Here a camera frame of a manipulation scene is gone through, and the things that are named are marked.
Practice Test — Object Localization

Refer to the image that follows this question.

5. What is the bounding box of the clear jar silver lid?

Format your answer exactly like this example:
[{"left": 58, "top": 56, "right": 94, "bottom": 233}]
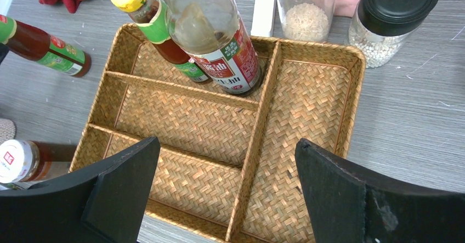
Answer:
[{"left": 277, "top": 0, "right": 336, "bottom": 42}]

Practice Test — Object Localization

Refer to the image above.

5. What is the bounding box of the tall soy sauce bottle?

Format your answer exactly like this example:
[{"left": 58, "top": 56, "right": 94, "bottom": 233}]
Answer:
[{"left": 164, "top": 0, "right": 264, "bottom": 97}]

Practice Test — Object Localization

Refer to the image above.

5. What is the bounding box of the white lid sauce jar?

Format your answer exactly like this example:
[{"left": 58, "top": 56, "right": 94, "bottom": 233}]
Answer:
[{"left": 1, "top": 139, "right": 76, "bottom": 184}]

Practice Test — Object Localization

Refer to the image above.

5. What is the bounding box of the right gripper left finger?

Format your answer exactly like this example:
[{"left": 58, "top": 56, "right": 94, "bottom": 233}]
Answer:
[{"left": 1, "top": 137, "right": 161, "bottom": 242}]

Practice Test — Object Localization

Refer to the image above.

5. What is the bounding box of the woven bamboo divided tray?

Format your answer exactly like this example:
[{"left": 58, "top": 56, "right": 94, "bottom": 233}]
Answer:
[{"left": 70, "top": 24, "right": 366, "bottom": 242}]

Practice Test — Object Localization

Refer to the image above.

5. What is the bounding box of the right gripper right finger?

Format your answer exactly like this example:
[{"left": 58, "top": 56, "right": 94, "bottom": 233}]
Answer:
[{"left": 294, "top": 138, "right": 464, "bottom": 242}]

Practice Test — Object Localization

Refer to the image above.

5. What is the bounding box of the yellow cap chili sauce bottle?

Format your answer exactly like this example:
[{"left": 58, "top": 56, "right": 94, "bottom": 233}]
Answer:
[{"left": 1, "top": 15, "right": 92, "bottom": 77}]

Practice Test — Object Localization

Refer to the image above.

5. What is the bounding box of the black cap sesame shaker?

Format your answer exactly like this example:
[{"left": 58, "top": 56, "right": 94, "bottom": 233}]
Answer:
[{"left": 345, "top": 0, "right": 438, "bottom": 69}]

